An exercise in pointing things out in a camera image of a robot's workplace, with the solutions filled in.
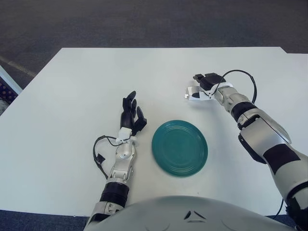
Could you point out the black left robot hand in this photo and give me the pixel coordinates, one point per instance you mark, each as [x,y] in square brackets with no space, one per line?
[126,119]

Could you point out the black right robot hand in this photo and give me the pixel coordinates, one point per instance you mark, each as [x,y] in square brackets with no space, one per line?
[209,80]

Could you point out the white charger plug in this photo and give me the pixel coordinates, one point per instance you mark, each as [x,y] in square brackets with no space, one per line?
[191,91]

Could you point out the teal ceramic plate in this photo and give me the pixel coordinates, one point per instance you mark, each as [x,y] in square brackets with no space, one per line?
[179,148]

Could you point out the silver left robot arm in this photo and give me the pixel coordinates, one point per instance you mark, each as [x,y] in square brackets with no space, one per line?
[121,158]

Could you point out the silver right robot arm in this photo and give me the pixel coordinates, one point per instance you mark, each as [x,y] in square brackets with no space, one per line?
[262,137]

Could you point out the grey robot torso shell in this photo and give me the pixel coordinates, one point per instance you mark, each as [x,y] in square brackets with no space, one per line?
[190,216]

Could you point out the dark patterned mat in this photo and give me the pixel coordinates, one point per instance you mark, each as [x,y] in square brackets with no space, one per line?
[4,96]

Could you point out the white frame bar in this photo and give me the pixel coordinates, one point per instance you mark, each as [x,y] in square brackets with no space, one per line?
[9,80]

